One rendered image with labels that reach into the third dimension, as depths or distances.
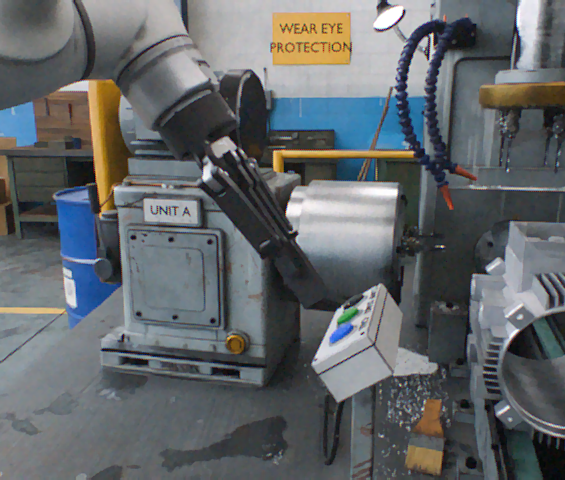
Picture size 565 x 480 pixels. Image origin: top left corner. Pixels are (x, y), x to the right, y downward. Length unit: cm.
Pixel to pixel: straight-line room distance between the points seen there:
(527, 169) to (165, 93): 88
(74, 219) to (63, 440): 187
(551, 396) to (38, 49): 69
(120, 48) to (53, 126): 600
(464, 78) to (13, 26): 96
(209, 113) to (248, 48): 565
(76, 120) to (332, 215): 561
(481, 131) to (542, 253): 57
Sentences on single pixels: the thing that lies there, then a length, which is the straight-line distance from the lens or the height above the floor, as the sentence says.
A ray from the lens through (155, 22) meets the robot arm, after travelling 59.
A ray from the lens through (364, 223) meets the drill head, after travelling 95.
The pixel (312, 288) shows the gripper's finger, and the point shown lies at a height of 112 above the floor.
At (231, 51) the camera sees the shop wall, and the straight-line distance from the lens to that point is 623.
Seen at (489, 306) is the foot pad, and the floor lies 107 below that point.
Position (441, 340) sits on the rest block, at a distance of 116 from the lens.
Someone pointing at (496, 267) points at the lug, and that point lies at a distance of 84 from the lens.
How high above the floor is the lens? 130
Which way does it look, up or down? 14 degrees down
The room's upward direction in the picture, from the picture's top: straight up
